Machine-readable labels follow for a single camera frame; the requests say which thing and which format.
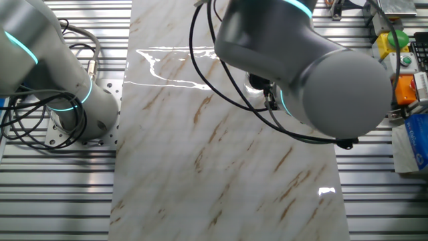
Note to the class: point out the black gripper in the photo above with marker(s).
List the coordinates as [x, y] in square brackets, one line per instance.
[271, 98]

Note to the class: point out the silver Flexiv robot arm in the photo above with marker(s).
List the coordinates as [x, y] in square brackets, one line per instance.
[301, 50]

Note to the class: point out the small clear glass jar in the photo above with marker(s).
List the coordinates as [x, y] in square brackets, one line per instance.
[251, 91]

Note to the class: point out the white marble pattern mat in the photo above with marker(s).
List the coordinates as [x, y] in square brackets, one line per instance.
[217, 167]

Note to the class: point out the small metal clamp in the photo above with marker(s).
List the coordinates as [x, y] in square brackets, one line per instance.
[336, 10]

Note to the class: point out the grey box red button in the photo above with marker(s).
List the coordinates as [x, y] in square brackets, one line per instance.
[381, 24]

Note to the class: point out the orange button box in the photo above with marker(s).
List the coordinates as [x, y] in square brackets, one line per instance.
[404, 90]

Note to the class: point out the yellow box green mushroom button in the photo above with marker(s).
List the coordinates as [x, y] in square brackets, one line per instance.
[399, 38]

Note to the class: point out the blue tissue pack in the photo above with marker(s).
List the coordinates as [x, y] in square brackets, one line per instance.
[418, 140]

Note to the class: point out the shiny metal plate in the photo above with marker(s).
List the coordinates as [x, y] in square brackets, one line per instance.
[396, 7]

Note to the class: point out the black keyboard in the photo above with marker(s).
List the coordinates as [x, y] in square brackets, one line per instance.
[422, 50]

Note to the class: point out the blue printed cloth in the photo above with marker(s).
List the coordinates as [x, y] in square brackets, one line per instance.
[2, 103]

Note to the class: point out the small silver metal bracket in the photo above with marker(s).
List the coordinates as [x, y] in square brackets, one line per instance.
[399, 113]

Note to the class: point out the silver ribbed camera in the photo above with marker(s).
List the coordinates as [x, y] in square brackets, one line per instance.
[422, 85]

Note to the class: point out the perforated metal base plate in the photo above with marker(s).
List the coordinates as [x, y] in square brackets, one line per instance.
[112, 88]

